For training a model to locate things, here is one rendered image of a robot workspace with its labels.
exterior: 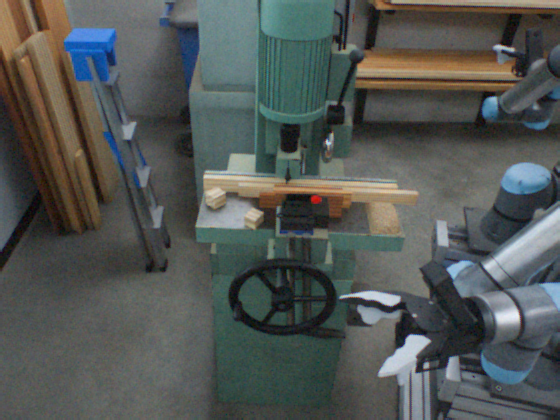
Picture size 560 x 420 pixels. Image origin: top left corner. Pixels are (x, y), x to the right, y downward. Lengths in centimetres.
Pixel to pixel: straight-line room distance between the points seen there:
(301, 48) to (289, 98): 13
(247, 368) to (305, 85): 108
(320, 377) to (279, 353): 21
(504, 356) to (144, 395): 154
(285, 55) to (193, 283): 154
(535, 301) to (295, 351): 110
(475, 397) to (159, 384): 127
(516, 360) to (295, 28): 81
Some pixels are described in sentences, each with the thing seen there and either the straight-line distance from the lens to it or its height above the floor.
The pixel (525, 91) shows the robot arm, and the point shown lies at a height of 124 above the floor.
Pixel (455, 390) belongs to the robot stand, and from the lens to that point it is 133.
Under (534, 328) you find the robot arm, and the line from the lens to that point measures 83.
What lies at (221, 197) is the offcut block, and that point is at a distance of 145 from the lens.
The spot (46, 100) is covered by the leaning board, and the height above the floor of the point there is 78.
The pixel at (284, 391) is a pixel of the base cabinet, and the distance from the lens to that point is 199.
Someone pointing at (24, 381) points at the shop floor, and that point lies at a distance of 232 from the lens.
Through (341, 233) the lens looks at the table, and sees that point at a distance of 139.
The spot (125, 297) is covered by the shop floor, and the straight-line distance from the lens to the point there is 248.
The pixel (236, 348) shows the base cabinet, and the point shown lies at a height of 35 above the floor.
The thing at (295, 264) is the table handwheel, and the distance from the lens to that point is 121.
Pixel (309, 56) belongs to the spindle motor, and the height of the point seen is 138.
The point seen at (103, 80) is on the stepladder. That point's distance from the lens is 204.
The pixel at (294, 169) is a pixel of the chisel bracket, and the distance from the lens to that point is 139.
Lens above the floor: 179
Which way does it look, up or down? 37 degrees down
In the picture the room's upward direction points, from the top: 3 degrees clockwise
